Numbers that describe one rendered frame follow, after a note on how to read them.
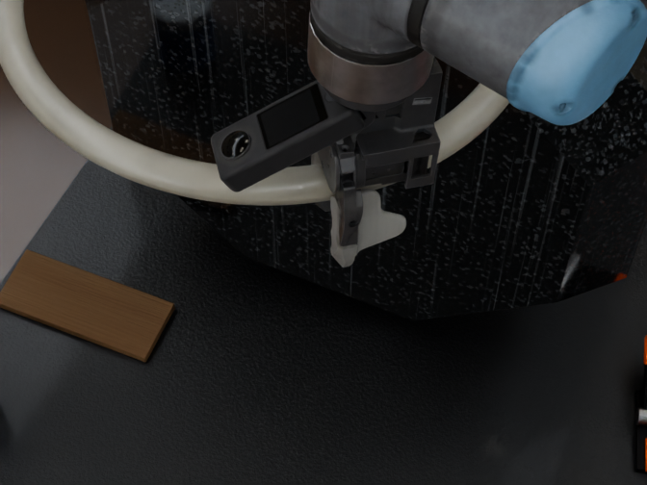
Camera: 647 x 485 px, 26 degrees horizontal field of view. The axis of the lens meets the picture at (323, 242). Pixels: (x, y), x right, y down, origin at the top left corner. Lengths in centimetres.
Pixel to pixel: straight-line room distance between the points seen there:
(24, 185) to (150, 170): 118
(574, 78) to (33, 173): 154
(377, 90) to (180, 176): 21
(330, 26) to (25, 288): 127
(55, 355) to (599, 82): 135
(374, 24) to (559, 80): 14
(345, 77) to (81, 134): 26
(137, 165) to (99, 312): 100
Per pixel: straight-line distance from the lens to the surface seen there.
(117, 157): 112
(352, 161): 105
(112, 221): 220
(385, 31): 93
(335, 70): 97
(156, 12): 170
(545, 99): 86
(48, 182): 228
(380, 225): 112
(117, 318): 210
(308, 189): 110
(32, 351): 211
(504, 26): 86
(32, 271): 216
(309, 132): 102
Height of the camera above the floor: 185
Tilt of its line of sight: 58 degrees down
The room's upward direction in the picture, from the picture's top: straight up
